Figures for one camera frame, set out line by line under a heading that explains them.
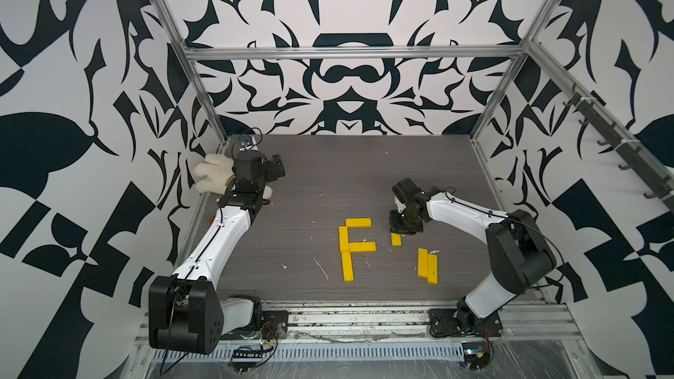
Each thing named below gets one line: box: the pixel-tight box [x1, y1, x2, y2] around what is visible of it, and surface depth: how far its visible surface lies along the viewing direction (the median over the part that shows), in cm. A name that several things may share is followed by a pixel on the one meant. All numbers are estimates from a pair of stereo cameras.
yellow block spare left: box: [417, 247, 429, 279], surface depth 87 cm
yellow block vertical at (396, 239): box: [390, 232, 402, 247], surface depth 90 cm
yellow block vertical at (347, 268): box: [340, 251, 355, 282], surface depth 86 cm
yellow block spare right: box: [427, 253, 438, 286], surface depth 85 cm
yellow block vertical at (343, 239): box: [338, 226, 349, 253], surface depth 91 cm
